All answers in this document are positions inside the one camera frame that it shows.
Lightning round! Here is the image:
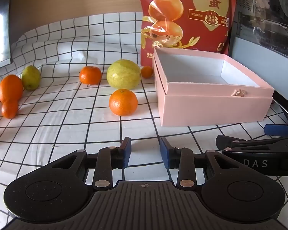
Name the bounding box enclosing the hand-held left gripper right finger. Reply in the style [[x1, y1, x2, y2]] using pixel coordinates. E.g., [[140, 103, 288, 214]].
[[160, 138, 247, 190]]

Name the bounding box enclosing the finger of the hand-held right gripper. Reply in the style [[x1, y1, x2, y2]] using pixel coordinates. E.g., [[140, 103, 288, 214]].
[[265, 124, 288, 137], [215, 135, 247, 151]]

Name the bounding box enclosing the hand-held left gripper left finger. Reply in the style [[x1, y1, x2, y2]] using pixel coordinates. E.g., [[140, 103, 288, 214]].
[[42, 137, 132, 190]]

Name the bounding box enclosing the pink cardboard box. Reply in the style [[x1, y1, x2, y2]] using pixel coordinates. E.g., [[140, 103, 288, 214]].
[[152, 47, 275, 127]]

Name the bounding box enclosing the medium orange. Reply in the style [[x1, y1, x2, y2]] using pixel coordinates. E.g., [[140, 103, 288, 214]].
[[109, 89, 138, 116]]

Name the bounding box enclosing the large yellow-green citrus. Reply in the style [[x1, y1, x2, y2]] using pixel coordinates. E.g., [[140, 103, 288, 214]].
[[107, 59, 142, 89]]

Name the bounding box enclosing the small round orange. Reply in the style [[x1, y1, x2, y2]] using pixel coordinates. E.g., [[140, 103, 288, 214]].
[[141, 66, 154, 79]]

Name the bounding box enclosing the deep orange mandarin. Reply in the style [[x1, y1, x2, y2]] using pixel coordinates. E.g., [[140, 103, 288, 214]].
[[79, 66, 102, 85]]

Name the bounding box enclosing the yellow-green pear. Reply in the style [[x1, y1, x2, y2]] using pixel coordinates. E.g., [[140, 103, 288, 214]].
[[21, 65, 41, 91]]

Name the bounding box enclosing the small oval orange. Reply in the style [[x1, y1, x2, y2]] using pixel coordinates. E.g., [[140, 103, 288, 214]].
[[1, 100, 19, 119]]

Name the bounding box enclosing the large orange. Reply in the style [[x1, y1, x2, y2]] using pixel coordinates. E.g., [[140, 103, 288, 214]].
[[0, 74, 24, 104]]

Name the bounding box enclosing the white black checked tablecloth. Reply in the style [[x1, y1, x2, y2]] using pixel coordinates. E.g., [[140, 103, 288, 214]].
[[0, 11, 288, 230]]

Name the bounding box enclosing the black computer case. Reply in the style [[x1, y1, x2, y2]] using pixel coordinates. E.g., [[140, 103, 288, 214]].
[[228, 0, 288, 65]]

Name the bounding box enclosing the red snack bag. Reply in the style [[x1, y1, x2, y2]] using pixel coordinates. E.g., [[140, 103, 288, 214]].
[[140, 0, 238, 66]]

